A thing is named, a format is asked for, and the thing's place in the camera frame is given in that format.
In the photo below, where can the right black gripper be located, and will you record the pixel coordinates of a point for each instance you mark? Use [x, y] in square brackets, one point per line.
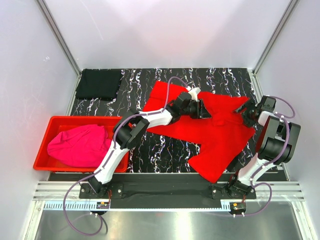
[247, 122]

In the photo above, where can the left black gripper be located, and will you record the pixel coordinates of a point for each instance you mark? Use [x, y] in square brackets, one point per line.
[200, 111]

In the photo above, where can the red t shirt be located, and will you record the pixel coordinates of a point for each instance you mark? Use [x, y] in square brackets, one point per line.
[221, 137]

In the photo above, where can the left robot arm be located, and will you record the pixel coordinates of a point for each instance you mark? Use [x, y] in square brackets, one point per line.
[129, 131]

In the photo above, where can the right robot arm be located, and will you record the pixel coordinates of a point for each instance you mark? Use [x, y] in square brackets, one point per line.
[276, 144]

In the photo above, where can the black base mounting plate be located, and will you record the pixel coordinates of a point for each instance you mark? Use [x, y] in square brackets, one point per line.
[159, 191]

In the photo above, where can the right connector box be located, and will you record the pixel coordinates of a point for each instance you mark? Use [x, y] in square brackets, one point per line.
[238, 206]

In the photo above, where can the connector box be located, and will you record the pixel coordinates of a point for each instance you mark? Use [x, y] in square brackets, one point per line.
[238, 206]
[104, 205]

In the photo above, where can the folded black t shirt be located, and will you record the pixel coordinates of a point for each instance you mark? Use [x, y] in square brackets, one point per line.
[99, 83]

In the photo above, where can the pink t shirt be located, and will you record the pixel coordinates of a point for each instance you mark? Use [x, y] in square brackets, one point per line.
[81, 147]

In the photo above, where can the left connector box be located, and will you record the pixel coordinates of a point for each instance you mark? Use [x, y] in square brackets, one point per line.
[104, 205]

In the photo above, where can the red plastic bin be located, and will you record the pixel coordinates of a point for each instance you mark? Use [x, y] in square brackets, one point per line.
[57, 124]

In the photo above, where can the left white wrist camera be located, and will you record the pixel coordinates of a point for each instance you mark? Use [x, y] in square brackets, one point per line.
[193, 92]

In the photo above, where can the aluminium frame rail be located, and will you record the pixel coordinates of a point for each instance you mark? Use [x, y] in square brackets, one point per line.
[62, 195]

